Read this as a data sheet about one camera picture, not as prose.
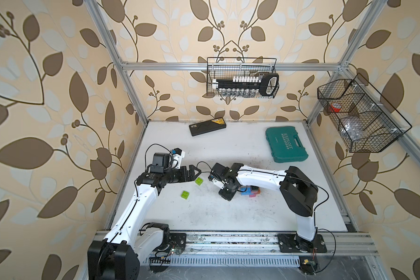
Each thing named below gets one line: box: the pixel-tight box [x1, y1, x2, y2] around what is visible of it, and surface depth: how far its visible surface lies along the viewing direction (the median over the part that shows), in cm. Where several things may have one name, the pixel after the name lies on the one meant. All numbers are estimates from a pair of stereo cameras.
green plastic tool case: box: [265, 126, 309, 163], surface depth 106 cm
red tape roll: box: [329, 102, 342, 113], surface depth 84 cm
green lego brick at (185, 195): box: [180, 190, 190, 200], surface depth 89 cm
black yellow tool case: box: [189, 117, 227, 136], surface depth 120 cm
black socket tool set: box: [211, 72, 280, 97], surface depth 86 cm
